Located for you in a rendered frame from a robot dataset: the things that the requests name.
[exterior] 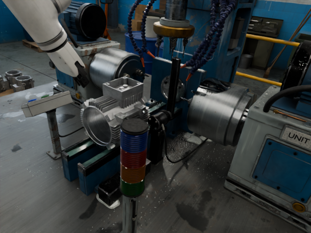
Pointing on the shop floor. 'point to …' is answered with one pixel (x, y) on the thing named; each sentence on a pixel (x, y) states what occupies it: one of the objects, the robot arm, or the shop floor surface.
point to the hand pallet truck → (106, 22)
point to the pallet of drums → (29, 42)
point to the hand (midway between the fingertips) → (81, 80)
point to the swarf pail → (245, 61)
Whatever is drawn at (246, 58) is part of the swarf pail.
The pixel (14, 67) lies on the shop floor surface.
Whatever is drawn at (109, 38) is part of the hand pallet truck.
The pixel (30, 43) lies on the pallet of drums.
